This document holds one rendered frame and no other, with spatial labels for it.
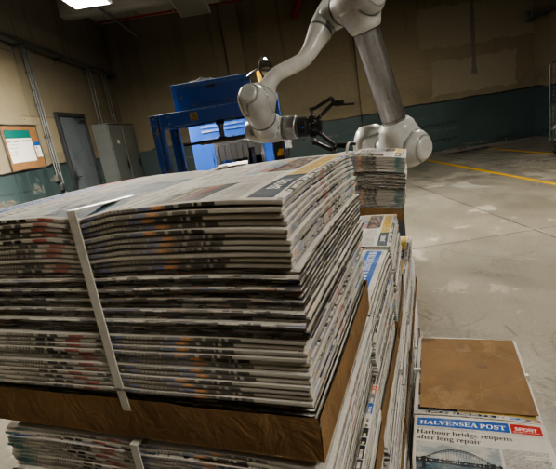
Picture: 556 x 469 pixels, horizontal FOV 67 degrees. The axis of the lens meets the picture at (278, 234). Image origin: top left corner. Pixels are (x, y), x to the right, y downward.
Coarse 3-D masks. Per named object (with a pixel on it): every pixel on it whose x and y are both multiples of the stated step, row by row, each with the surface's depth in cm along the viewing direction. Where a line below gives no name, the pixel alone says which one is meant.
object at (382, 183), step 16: (368, 160) 144; (384, 160) 142; (400, 160) 141; (368, 176) 145; (384, 176) 144; (400, 176) 142; (368, 192) 148; (384, 192) 146; (400, 192) 145; (400, 208) 145
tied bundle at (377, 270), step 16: (368, 256) 83; (384, 256) 82; (368, 272) 75; (384, 272) 79; (368, 288) 68; (384, 288) 78; (384, 304) 74; (384, 320) 73; (384, 336) 72; (384, 352) 76; (384, 368) 74; (384, 384) 73
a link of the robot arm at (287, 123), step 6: (282, 120) 159; (288, 120) 158; (294, 120) 158; (282, 126) 159; (288, 126) 158; (294, 126) 158; (282, 132) 160; (288, 132) 159; (294, 132) 158; (288, 138) 161; (294, 138) 161
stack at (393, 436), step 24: (408, 240) 164; (408, 264) 143; (408, 288) 134; (408, 312) 122; (408, 336) 124; (408, 360) 120; (408, 408) 116; (408, 432) 113; (384, 456) 67; (408, 456) 106
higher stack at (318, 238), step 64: (128, 192) 45; (192, 192) 36; (256, 192) 31; (320, 192) 38; (0, 256) 39; (64, 256) 37; (128, 256) 34; (192, 256) 32; (256, 256) 30; (320, 256) 35; (0, 320) 42; (64, 320) 39; (128, 320) 36; (192, 320) 34; (256, 320) 32; (320, 320) 36; (0, 384) 46; (64, 384) 41; (128, 384) 38; (192, 384) 36; (256, 384) 34; (320, 384) 35; (64, 448) 45; (128, 448) 42; (192, 448) 39
